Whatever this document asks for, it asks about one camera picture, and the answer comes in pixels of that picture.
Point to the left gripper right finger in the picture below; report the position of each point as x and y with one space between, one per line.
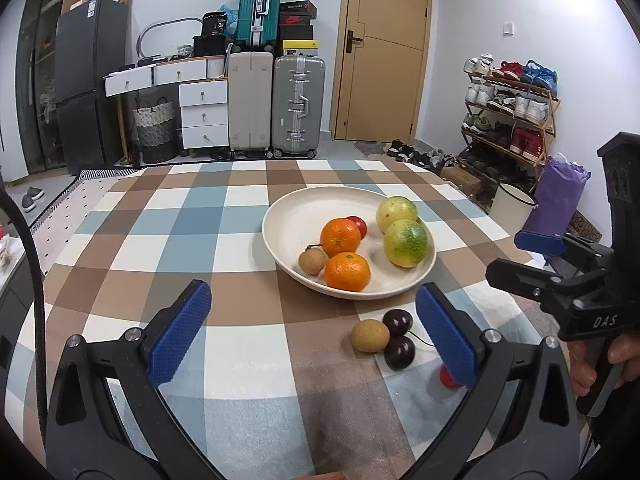
517 419

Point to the white drawer desk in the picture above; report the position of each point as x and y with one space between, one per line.
199 88

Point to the red cherry tomato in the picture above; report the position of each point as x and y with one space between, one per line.
360 224
446 378

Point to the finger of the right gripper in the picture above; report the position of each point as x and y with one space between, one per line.
542 244
527 282

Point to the stacked shoe boxes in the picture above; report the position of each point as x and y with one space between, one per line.
296 28

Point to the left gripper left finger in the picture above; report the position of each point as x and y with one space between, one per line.
107 418

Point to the brown longan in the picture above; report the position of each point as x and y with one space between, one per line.
369 336
312 260

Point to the purple bag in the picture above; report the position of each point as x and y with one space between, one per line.
557 193

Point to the beige suitcase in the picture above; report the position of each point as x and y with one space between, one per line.
249 101

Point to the large green yellow fruit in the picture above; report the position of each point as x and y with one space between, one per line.
406 243

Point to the silver suitcase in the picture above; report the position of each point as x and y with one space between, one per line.
297 98

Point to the small yellow green fruit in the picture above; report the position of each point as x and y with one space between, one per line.
393 209

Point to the teal suitcase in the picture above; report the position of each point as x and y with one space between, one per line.
258 24

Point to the oval mirror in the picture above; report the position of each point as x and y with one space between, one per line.
168 38

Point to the black refrigerator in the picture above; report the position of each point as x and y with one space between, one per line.
90 44

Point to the woven laundry basket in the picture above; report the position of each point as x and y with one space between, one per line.
156 132

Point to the orange mandarin front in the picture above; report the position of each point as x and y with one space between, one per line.
339 235

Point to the checkered tablecloth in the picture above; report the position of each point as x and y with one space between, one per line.
271 387

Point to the white bucket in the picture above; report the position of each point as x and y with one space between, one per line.
511 207

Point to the orange mandarin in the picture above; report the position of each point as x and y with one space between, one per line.
347 271
339 235

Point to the wooden shoe rack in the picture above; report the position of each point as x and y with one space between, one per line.
509 125

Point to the dark plum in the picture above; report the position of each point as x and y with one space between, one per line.
399 353
398 322

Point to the wooden door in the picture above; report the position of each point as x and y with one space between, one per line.
379 69

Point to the person's right hand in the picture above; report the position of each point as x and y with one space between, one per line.
625 349

